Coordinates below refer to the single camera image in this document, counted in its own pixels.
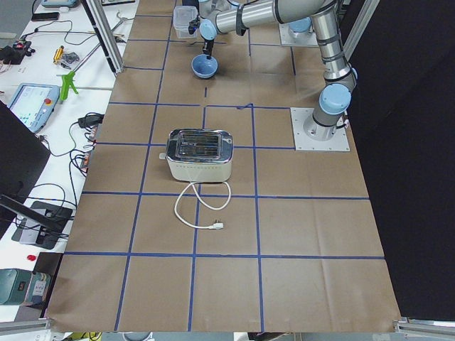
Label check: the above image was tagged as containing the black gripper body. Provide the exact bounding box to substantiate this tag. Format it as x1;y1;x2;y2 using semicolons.
203;40;213;54

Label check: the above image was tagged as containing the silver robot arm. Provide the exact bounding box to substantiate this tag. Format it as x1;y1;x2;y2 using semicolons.
189;1;357;141

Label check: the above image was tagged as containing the blue bowl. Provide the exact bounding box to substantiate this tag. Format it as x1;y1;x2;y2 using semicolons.
191;54;218;79

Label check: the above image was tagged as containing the clear plastic lidded container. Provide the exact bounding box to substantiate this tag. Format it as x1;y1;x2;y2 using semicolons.
173;6;198;39

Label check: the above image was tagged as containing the cream and chrome toaster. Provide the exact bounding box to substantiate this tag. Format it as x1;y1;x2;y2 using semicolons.
159;129;233;183

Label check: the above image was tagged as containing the black power adapter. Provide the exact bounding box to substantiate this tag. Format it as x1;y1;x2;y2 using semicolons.
77;113;104;128

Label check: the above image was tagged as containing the green plastic clamp tool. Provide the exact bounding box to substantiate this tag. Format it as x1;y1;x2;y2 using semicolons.
59;70;79;104

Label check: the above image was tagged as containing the yellow metal part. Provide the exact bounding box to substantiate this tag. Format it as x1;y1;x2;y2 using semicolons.
53;45;64;65

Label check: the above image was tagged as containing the black smartphone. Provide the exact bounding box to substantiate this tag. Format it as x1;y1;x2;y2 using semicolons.
31;11;60;22

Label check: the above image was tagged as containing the teach pendant tablet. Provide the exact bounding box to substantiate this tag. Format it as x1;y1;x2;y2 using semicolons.
8;83;60;133

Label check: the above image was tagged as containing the black monitor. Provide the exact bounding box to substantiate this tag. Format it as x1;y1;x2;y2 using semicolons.
1;103;50;235

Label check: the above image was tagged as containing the green electronic box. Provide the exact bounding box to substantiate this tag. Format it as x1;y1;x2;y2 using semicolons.
0;269;32;305

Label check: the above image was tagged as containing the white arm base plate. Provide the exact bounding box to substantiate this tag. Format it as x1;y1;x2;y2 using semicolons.
279;17;318;48
290;107;350;152

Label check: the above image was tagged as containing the aluminium frame post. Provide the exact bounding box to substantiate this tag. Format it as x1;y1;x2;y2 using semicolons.
80;0;124;74

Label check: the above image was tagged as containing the white toaster power cord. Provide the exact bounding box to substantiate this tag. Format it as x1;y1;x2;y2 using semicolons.
173;180;232;231

